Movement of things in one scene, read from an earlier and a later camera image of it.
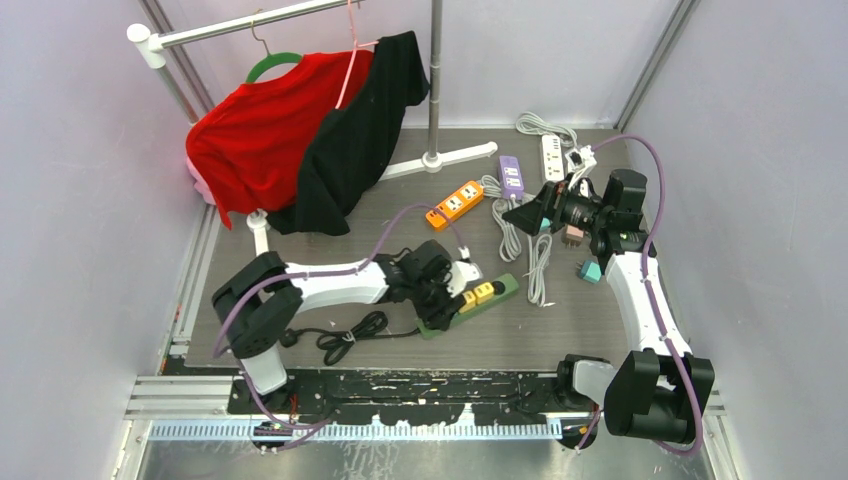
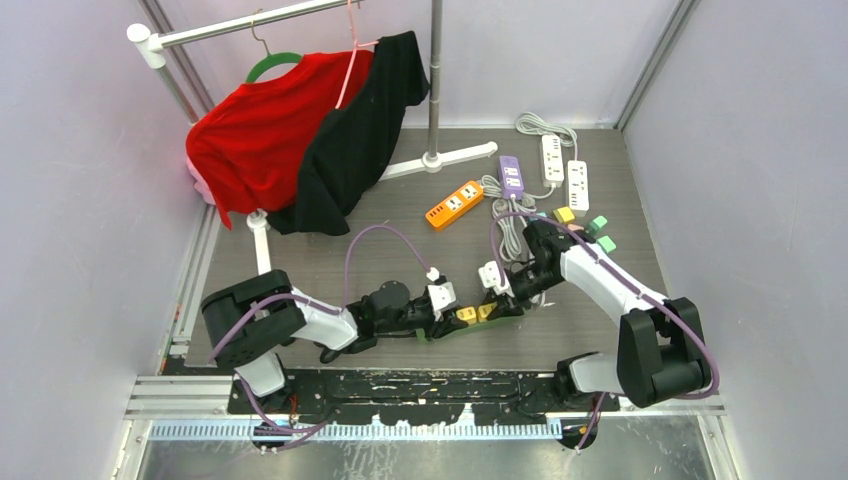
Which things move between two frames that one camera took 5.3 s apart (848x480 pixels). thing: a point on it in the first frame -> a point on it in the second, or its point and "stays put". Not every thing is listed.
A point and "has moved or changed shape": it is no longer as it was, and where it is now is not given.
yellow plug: (483, 291) -> (483, 311)
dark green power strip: (502, 286) has moved or changed shape
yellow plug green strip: (470, 301) -> (467, 314)
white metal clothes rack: (151, 49) stays put
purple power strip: (512, 180) stays put
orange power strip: (439, 218) stays put
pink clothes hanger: (356, 45) stays put
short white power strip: (553, 158) stays put
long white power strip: (552, 153) -> (576, 170)
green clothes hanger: (273, 59) stays put
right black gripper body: (574, 209) -> (528, 284)
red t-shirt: (251, 148) stays put
